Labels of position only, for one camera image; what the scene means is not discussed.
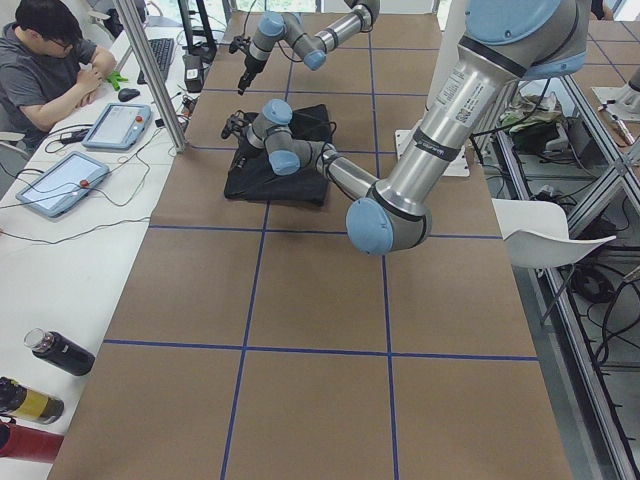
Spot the green plastic object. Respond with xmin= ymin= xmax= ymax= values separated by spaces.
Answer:
xmin=106 ymin=71 xmax=128 ymax=91

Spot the white plastic chair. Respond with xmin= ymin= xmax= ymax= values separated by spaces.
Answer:
xmin=492 ymin=198 xmax=616 ymax=269

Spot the black keyboard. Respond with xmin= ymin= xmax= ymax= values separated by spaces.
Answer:
xmin=148 ymin=38 xmax=175 ymax=81

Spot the black printed t-shirt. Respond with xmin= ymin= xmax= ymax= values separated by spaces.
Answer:
xmin=224 ymin=103 xmax=333 ymax=206

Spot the black steel-capped water bottle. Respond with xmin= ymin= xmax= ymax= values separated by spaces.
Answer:
xmin=23 ymin=328 xmax=95 ymax=376

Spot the aluminium frame post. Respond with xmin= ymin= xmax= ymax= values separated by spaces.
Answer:
xmin=114 ymin=0 xmax=187 ymax=153

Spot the seated person grey shirt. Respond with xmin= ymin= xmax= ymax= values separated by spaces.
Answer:
xmin=1 ymin=1 xmax=117 ymax=151

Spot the teach pendant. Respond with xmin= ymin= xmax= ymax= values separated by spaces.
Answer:
xmin=15 ymin=152 xmax=111 ymax=219
xmin=81 ymin=103 xmax=152 ymax=151

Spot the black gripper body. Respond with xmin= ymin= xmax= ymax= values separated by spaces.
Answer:
xmin=238 ymin=53 xmax=265 ymax=90
xmin=233 ymin=127 xmax=263 ymax=165

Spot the red bottle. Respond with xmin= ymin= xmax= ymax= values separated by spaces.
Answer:
xmin=1 ymin=422 xmax=64 ymax=463

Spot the black computer mouse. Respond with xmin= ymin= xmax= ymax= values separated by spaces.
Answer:
xmin=118 ymin=88 xmax=140 ymax=103

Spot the right teach pendant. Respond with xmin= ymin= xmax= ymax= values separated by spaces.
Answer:
xmin=81 ymin=103 xmax=152 ymax=151

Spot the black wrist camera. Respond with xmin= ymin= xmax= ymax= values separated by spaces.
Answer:
xmin=220 ymin=110 xmax=249 ymax=140
xmin=229 ymin=35 xmax=251 ymax=54

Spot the yellow-green labelled bottle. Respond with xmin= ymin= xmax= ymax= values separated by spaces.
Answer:
xmin=1 ymin=377 xmax=65 ymax=425

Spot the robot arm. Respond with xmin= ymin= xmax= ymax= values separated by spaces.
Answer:
xmin=242 ymin=0 xmax=591 ymax=255
xmin=229 ymin=0 xmax=380 ymax=95

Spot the left teach pendant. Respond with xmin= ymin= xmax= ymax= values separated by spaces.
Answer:
xmin=15 ymin=152 xmax=111 ymax=219

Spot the brown paper table cover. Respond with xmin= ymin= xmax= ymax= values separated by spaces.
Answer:
xmin=50 ymin=15 xmax=571 ymax=479

